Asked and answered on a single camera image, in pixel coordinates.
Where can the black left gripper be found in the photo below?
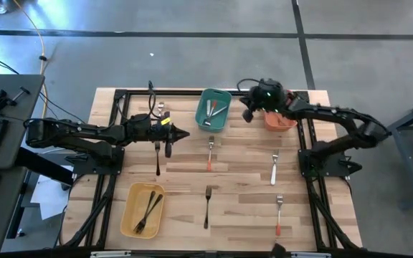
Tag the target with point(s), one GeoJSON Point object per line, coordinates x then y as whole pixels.
{"type": "Point", "coordinates": [161, 133]}

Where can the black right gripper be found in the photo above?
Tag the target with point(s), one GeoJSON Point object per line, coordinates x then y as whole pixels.
{"type": "Point", "coordinates": [252, 104]}

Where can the black fork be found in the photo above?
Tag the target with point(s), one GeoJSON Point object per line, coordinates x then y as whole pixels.
{"type": "Point", "coordinates": [158, 200]}
{"type": "Point", "coordinates": [151, 200]}
{"type": "Point", "coordinates": [157, 165]}
{"type": "Point", "coordinates": [207, 211]}

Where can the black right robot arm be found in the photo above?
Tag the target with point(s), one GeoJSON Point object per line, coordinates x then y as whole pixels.
{"type": "Point", "coordinates": [335, 116]}

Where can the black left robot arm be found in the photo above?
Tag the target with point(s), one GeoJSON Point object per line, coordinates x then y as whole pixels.
{"type": "Point", "coordinates": [84, 132]}

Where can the orange plastic bin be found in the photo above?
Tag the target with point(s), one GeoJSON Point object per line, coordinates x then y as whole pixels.
{"type": "Point", "coordinates": [274, 126]}

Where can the teal plastic bin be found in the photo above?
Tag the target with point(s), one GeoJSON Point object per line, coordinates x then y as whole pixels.
{"type": "Point", "coordinates": [222, 123]}

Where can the yellow plastic bin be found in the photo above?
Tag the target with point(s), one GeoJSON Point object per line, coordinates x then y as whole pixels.
{"type": "Point", "coordinates": [129, 204]}

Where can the black desk beam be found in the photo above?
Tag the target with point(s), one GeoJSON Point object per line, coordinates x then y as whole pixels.
{"type": "Point", "coordinates": [45, 166]}

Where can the white paper sheet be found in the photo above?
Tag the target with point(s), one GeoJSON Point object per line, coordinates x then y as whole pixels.
{"type": "Point", "coordinates": [50, 197]}

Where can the grey metal cart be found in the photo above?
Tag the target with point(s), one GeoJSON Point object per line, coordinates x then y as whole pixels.
{"type": "Point", "coordinates": [400, 161]}

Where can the grey desk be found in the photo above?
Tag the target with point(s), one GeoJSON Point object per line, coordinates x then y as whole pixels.
{"type": "Point", "coordinates": [20, 118]}

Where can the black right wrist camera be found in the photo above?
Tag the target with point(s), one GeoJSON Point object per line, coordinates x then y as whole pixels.
{"type": "Point", "coordinates": [247, 116]}

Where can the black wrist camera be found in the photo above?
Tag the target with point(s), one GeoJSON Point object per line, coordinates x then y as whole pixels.
{"type": "Point", "coordinates": [168, 149]}
{"type": "Point", "coordinates": [247, 116]}

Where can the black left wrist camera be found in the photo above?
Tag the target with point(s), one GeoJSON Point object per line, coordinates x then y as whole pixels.
{"type": "Point", "coordinates": [168, 149]}

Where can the black aluminium table frame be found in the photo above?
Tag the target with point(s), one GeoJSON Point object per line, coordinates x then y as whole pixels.
{"type": "Point", "coordinates": [178, 92]}

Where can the silver metal bracket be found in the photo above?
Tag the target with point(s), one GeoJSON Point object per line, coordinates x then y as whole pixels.
{"type": "Point", "coordinates": [109, 254]}
{"type": "Point", "coordinates": [310, 255]}

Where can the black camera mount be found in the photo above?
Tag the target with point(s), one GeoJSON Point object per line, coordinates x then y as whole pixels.
{"type": "Point", "coordinates": [279, 251]}

